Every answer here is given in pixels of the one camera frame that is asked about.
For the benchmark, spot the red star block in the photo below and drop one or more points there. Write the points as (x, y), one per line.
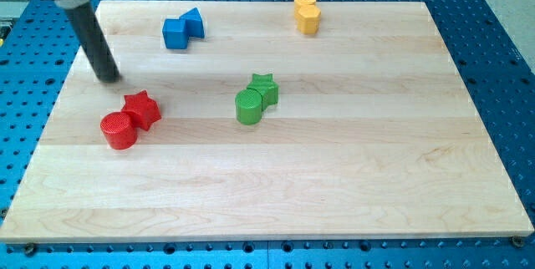
(143, 110)

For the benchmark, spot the green star block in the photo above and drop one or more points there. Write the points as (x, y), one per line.
(265, 85)

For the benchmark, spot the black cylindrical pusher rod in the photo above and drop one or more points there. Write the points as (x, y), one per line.
(92, 40)

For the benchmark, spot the yellow heart block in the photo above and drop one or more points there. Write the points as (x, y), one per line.
(301, 3)

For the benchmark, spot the light wooden board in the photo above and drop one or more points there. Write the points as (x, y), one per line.
(374, 134)

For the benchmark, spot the red cylinder block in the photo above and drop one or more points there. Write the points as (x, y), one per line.
(118, 130)

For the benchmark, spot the blue triangle block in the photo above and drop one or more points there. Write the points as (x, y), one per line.
(194, 23)

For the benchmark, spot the yellow hexagon block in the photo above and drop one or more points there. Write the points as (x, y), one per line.
(308, 19)

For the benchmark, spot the green cylinder block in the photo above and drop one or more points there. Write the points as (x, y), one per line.
(248, 104)

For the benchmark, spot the blue cube block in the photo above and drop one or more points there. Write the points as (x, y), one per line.
(175, 34)

